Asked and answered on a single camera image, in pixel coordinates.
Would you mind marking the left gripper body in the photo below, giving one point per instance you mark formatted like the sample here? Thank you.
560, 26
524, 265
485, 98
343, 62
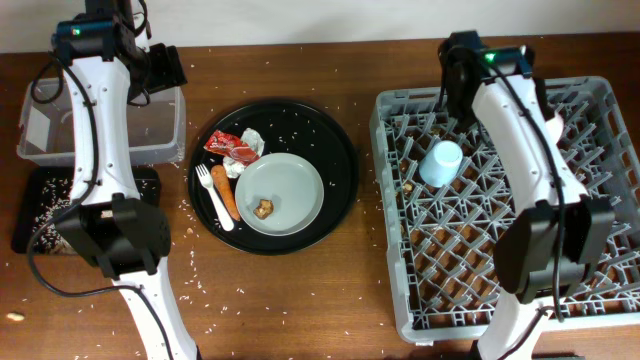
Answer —
160, 70

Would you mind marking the red strawberry snack wrapper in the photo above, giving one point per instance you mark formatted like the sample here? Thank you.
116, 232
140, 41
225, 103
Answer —
231, 146

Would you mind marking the white plastic fork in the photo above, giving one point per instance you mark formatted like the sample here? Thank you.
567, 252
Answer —
207, 182

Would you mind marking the white tissue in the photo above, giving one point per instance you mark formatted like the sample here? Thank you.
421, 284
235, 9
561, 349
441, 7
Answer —
254, 140

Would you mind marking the orange carrot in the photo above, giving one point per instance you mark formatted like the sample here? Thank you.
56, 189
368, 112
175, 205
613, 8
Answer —
222, 184

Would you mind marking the pile of rice and shells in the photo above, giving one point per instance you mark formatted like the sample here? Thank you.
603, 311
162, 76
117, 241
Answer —
54, 197

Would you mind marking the brown food scrap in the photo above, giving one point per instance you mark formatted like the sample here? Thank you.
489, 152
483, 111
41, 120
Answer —
264, 209

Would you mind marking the grey plate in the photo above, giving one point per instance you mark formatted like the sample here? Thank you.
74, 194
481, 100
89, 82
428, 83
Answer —
293, 185

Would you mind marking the light blue cup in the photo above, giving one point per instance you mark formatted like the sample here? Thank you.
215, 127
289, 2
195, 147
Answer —
440, 165

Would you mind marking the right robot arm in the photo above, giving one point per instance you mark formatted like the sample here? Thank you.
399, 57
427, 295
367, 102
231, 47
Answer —
559, 232

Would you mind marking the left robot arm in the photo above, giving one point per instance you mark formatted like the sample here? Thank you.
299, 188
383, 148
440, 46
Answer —
107, 63

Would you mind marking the grey dishwasher rack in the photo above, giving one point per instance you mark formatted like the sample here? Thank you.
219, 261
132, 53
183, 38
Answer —
440, 240

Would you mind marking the clear plastic bin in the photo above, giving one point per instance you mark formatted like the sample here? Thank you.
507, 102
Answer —
156, 132

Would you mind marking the round black tray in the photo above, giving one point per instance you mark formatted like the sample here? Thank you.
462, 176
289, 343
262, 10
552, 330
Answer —
290, 127

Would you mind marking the black rectangular tray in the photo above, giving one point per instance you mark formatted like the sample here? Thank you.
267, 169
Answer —
146, 179

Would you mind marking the nut shell on table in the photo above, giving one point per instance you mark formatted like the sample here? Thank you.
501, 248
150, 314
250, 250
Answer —
15, 316

